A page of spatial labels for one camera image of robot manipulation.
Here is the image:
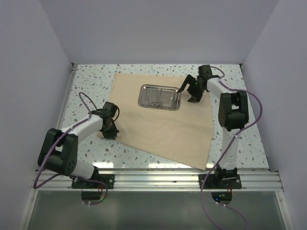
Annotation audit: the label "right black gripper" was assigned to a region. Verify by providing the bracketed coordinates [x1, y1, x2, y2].
[177, 75, 205, 103]

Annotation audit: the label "stainless steel instrument tray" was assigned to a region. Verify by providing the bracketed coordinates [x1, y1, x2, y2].
[138, 84, 181, 111]

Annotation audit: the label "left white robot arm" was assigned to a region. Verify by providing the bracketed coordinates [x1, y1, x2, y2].
[38, 102, 119, 188]

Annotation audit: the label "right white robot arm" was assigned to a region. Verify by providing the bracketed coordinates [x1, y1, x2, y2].
[177, 65, 249, 188]

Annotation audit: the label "steel forceps in tray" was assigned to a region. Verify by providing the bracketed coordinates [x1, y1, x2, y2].
[142, 91, 163, 109]

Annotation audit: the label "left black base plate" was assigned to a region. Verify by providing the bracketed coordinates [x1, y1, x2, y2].
[71, 173, 115, 189]

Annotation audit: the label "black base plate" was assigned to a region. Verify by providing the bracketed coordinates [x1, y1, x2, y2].
[71, 173, 115, 189]
[198, 174, 242, 190]

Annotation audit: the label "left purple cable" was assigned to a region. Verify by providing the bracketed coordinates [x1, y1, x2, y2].
[33, 92, 108, 207]

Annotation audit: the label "purple cable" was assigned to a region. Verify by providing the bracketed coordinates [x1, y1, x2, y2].
[33, 92, 108, 207]
[200, 66, 264, 230]

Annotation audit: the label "aluminium extrusion rail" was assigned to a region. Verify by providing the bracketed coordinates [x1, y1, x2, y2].
[31, 168, 283, 192]

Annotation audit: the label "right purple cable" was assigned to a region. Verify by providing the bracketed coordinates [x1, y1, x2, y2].
[200, 66, 264, 230]

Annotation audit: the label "left side aluminium rail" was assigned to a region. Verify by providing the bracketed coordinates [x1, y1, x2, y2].
[44, 62, 78, 171]

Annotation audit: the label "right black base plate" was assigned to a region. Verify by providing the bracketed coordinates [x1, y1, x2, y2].
[198, 174, 242, 190]

